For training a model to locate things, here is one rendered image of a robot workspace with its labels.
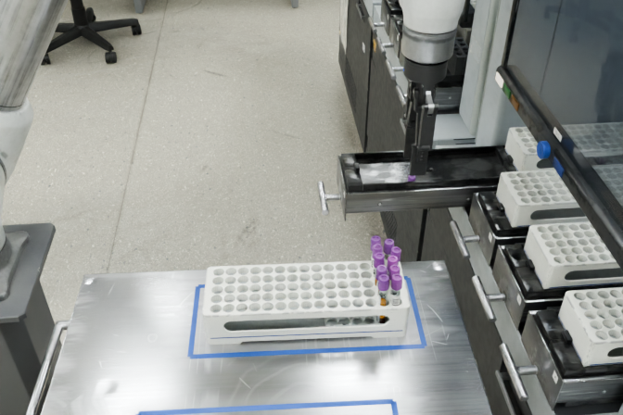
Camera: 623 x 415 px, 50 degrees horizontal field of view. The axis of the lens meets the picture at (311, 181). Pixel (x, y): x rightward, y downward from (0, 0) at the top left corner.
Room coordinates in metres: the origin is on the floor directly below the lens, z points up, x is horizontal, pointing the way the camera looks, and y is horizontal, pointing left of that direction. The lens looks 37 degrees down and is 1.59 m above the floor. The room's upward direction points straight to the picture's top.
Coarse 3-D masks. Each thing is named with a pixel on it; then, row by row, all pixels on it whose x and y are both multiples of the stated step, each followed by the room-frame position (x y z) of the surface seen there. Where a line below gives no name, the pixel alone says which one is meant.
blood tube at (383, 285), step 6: (384, 276) 0.66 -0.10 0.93; (378, 282) 0.65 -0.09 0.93; (384, 282) 0.65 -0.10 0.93; (378, 288) 0.65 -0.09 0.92; (384, 288) 0.65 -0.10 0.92; (378, 294) 0.65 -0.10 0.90; (384, 294) 0.65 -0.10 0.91; (378, 300) 0.65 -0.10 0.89; (384, 300) 0.65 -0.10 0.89; (384, 306) 0.65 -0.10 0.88; (378, 318) 0.65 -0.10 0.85; (384, 318) 0.65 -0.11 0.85
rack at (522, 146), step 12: (516, 132) 1.14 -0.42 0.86; (528, 132) 1.14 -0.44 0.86; (516, 144) 1.10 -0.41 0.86; (528, 144) 1.10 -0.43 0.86; (516, 156) 1.09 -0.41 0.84; (528, 156) 1.06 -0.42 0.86; (516, 168) 1.08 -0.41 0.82; (528, 168) 1.06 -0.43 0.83; (540, 168) 1.09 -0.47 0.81; (552, 168) 1.07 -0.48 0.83
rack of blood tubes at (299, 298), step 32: (224, 288) 0.69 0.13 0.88; (256, 288) 0.69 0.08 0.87; (288, 288) 0.69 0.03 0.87; (320, 288) 0.70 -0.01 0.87; (352, 288) 0.69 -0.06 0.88; (224, 320) 0.63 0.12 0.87; (256, 320) 0.64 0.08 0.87; (288, 320) 0.68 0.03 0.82; (320, 320) 0.68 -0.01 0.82; (352, 320) 0.68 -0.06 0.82
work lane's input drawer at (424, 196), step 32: (352, 160) 1.11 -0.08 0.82; (384, 160) 1.13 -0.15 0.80; (448, 160) 1.13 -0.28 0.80; (480, 160) 1.13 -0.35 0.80; (512, 160) 1.10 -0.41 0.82; (320, 192) 1.09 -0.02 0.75; (352, 192) 1.02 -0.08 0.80; (384, 192) 1.02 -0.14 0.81; (416, 192) 1.02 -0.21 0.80; (448, 192) 1.03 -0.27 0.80
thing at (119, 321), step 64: (128, 320) 0.68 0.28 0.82; (192, 320) 0.68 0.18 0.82; (448, 320) 0.68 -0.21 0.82; (64, 384) 0.56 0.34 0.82; (128, 384) 0.56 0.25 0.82; (192, 384) 0.56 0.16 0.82; (256, 384) 0.56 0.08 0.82; (320, 384) 0.56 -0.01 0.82; (384, 384) 0.56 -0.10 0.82; (448, 384) 0.56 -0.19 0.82
